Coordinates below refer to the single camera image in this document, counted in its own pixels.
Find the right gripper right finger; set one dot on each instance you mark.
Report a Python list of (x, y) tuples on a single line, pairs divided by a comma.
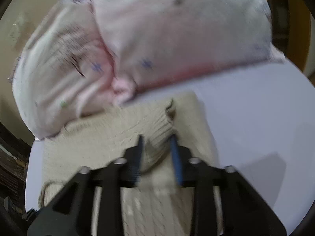
[(244, 212)]

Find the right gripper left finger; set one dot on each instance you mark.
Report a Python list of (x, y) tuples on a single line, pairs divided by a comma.
[(70, 211)]

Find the cream cable-knit sweater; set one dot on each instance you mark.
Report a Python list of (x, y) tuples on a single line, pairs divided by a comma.
[(136, 138)]

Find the pink floral pillow with tree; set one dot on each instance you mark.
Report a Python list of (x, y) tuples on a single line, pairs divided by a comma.
[(65, 71)]

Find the pink floral pillow with stars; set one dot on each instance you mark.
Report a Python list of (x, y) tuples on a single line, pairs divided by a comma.
[(154, 43)]

